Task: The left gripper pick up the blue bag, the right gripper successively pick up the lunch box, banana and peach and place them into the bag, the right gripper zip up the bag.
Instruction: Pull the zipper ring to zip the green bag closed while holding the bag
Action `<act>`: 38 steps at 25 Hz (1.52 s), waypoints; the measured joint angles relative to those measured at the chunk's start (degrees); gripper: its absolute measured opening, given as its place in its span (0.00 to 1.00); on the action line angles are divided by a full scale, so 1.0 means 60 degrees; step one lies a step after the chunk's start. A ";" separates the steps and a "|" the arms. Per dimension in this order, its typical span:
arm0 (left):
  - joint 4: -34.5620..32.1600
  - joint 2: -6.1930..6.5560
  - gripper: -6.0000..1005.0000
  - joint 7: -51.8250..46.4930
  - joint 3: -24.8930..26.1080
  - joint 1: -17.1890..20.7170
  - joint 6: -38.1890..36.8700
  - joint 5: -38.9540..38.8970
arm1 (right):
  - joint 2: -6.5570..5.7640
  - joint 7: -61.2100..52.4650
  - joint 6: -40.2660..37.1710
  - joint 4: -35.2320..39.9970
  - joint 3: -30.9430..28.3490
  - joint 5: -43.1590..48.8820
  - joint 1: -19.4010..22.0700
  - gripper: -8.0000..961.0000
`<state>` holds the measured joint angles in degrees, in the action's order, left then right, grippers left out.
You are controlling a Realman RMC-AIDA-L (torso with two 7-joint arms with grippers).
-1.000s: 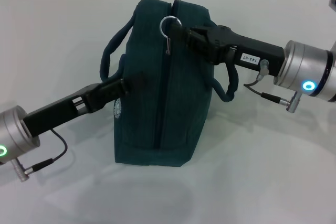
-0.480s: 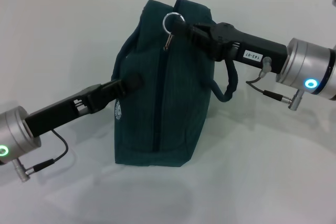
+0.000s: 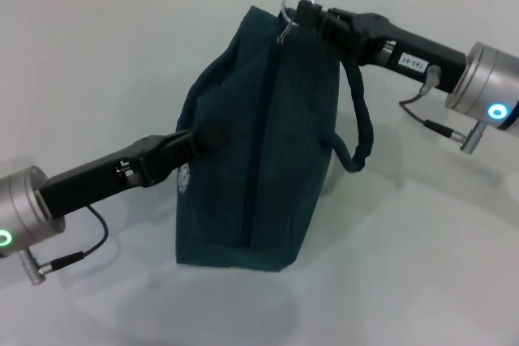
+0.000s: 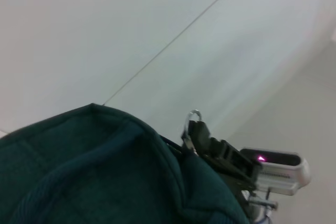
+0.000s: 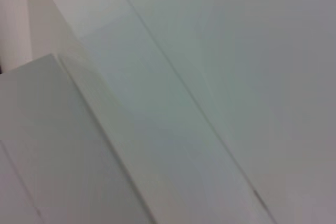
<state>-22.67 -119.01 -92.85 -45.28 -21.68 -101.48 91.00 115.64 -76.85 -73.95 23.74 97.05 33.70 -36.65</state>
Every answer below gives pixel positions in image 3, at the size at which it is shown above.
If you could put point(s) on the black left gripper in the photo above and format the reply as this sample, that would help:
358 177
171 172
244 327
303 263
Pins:
97 184

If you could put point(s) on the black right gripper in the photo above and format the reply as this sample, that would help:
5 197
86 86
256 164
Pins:
401 54

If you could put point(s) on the dark teal insulated bag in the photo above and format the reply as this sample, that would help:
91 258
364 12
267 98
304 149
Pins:
259 139

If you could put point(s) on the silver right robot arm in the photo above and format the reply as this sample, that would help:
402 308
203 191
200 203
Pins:
486 86

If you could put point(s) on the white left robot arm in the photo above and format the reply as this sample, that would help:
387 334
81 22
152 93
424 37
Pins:
24 216

